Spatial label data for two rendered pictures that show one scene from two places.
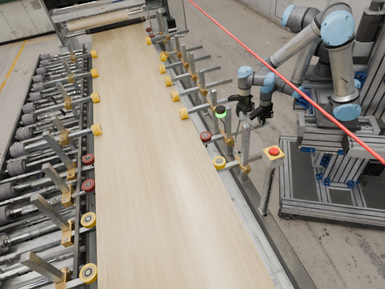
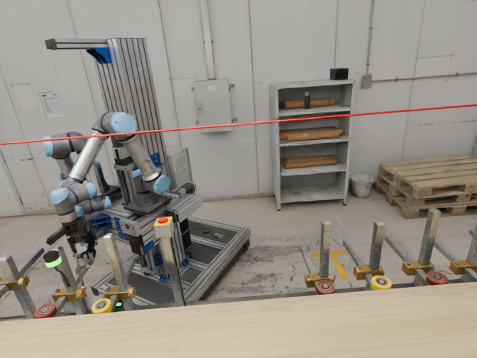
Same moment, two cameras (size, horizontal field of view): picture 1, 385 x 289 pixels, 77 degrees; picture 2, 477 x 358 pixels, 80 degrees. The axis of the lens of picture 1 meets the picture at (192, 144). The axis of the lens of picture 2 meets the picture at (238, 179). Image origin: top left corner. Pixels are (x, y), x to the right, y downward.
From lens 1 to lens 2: 0.73 m
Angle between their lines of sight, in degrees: 67
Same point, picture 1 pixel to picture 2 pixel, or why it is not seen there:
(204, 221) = (167, 343)
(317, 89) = not seen: hidden behind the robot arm
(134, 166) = not seen: outside the picture
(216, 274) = (232, 346)
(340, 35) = (130, 126)
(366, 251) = (236, 291)
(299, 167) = (141, 289)
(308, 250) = not seen: hidden behind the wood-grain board
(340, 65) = (139, 150)
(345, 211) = (203, 278)
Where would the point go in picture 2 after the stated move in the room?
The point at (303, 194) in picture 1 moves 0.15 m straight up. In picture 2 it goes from (169, 299) to (165, 284)
